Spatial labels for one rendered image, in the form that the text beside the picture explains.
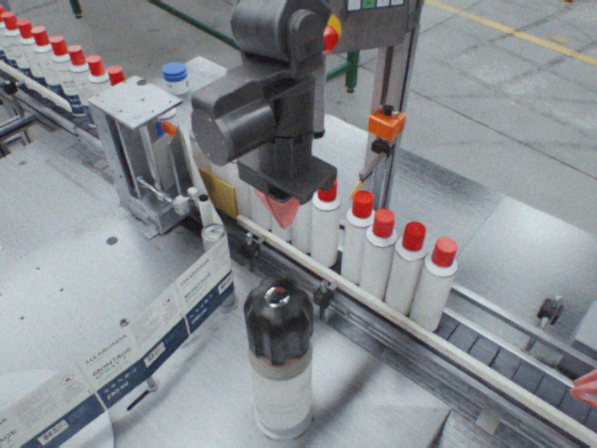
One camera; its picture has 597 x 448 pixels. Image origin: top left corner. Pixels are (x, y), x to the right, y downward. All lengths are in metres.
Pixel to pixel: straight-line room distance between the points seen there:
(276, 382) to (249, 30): 0.41
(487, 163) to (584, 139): 0.60
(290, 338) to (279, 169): 0.19
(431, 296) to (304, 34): 0.50
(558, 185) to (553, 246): 1.57
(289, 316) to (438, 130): 2.43
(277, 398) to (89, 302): 0.45
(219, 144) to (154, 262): 0.59
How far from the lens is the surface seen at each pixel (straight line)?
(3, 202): 1.37
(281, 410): 0.74
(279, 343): 0.59
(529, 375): 0.95
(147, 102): 0.98
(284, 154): 0.54
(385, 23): 0.79
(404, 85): 0.88
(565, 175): 2.86
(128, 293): 1.01
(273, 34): 0.47
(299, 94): 0.50
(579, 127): 3.24
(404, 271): 0.84
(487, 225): 1.21
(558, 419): 0.89
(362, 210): 0.84
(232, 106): 0.47
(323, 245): 0.94
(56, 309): 1.03
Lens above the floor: 1.65
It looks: 46 degrees down
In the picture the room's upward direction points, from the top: straight up
